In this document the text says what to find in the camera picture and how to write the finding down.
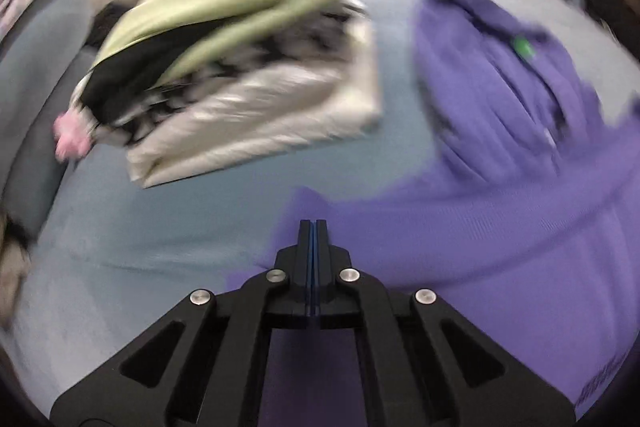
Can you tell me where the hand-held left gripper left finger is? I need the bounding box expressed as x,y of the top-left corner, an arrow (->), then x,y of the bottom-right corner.
50,220 -> 314,427

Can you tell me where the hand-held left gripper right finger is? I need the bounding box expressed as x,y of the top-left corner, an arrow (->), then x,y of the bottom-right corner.
314,220 -> 577,427

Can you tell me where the purple zip hoodie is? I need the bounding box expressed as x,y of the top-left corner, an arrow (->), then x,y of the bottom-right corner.
227,0 -> 640,427

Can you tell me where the folded shiny white garment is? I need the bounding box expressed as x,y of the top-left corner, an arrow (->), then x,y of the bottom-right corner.
125,19 -> 383,188

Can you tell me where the folded black white patterned garment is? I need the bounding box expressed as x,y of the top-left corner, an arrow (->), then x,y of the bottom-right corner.
70,0 -> 371,142

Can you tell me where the white pink cat plush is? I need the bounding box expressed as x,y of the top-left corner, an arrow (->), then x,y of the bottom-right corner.
54,99 -> 101,160

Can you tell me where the beige pillow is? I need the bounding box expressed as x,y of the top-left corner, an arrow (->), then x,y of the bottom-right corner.
0,212 -> 31,323

